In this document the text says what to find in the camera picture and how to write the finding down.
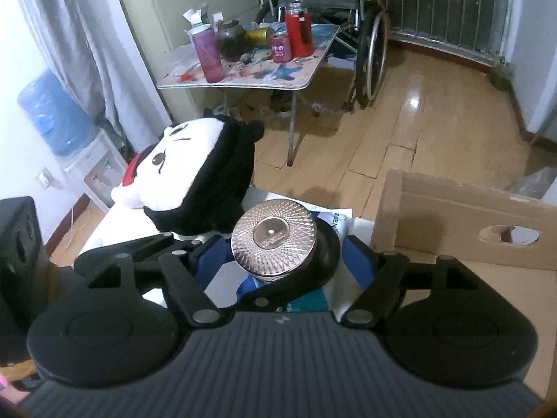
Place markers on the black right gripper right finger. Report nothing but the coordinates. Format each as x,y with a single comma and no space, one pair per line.
386,277

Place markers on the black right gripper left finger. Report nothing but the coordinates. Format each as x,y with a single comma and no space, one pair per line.
188,267

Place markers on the blue white plastic package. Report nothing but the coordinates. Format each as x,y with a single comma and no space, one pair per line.
341,289

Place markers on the black tape roll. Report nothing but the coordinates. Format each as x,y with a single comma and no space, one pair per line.
300,291

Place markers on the plush doll black hair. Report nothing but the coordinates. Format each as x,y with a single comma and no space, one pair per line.
195,178

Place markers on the white water dispenser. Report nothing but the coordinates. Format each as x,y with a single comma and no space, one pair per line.
96,170

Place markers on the brown cardboard box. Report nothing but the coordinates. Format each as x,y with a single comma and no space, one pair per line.
506,239

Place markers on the blue water jug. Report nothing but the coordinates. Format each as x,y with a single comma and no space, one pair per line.
62,124

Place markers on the folding table colourful top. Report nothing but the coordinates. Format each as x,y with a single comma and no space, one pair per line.
290,77

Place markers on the purple water bottle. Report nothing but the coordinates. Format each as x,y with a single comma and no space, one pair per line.
206,48

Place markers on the dark glass jar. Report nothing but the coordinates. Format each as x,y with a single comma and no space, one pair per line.
232,40

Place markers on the small dark floor pot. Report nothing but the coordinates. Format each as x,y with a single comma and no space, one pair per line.
501,74

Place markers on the gold tin can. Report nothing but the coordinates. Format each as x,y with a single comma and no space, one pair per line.
260,37

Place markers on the small red can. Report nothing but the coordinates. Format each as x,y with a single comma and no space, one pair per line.
281,48

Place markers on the grey wheelchair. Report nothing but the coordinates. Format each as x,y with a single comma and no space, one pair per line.
362,36

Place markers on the red thermos bottle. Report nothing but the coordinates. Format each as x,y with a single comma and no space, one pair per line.
299,29

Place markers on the grey curtain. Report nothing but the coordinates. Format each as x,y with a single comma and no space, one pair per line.
89,47

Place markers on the metal window railing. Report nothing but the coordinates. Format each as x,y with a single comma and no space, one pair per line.
474,30

